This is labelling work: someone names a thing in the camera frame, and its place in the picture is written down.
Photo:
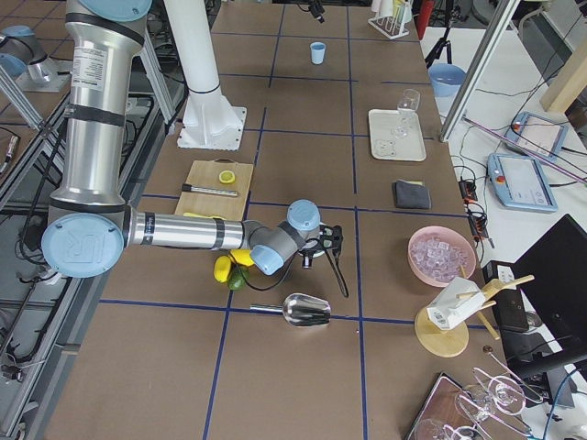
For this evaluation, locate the wine glass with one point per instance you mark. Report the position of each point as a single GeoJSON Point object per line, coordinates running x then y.
{"type": "Point", "coordinates": [406, 111]}

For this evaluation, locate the red cylinder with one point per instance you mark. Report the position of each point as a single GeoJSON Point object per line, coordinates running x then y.
{"type": "Point", "coordinates": [423, 17]}

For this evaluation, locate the wooden cutting board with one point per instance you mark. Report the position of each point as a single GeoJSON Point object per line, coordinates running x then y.
{"type": "Point", "coordinates": [205, 173]}

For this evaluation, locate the aluminium frame post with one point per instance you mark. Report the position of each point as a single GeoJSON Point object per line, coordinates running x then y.
{"type": "Point", "coordinates": [491, 37]}

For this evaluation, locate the grey folded cloth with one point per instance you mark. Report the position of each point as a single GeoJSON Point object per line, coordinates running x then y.
{"type": "Point", "coordinates": [409, 195]}

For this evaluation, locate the black monitor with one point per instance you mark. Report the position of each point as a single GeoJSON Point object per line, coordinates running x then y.
{"type": "Point", "coordinates": [557, 261]}

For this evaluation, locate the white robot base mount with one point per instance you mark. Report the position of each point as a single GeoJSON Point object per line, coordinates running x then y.
{"type": "Point", "coordinates": [209, 119]}

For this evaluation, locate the green lime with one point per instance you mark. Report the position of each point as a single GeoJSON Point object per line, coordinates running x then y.
{"type": "Point", "coordinates": [238, 277]}

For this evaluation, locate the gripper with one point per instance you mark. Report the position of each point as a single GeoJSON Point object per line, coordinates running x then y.
{"type": "Point", "coordinates": [328, 238]}

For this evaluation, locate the pink bowl with ice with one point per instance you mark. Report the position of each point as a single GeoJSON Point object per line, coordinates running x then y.
{"type": "Point", "coordinates": [437, 255]}

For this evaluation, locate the light blue cup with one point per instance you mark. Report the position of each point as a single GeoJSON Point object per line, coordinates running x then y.
{"type": "Point", "coordinates": [318, 52]}

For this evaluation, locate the near teach pendant tablet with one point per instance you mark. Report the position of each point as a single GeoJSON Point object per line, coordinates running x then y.
{"type": "Point", "coordinates": [520, 183]}

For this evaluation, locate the whole yellow lemon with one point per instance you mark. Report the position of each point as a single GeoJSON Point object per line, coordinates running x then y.
{"type": "Point", "coordinates": [222, 269]}

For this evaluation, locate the round wooden stand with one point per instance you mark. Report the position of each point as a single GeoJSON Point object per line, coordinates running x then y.
{"type": "Point", "coordinates": [451, 343]}

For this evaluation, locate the yellow plastic knife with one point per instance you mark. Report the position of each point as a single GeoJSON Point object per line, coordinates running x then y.
{"type": "Point", "coordinates": [207, 216]}

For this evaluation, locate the white carton on stand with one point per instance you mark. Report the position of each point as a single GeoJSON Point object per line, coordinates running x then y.
{"type": "Point", "coordinates": [460, 299]}

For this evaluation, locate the teach pendant tablet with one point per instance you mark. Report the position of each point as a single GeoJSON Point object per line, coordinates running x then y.
{"type": "Point", "coordinates": [520, 183]}
{"type": "Point", "coordinates": [539, 134]}

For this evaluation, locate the cream bear tray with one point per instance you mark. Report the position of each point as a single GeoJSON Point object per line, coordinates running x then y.
{"type": "Point", "coordinates": [384, 146]}

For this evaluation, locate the lemon half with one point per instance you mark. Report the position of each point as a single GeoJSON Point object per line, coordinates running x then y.
{"type": "Point", "coordinates": [227, 177]}

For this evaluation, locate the metal ice scoop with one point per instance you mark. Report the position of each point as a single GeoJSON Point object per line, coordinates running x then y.
{"type": "Point", "coordinates": [300, 310]}

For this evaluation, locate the blue bowl with fork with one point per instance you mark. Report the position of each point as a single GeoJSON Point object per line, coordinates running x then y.
{"type": "Point", "coordinates": [446, 79]}

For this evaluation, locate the far teach pendant tablet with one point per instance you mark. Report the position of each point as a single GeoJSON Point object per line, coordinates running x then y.
{"type": "Point", "coordinates": [539, 134]}

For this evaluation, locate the white wire cup rack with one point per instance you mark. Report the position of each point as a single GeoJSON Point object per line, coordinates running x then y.
{"type": "Point", "coordinates": [391, 17]}

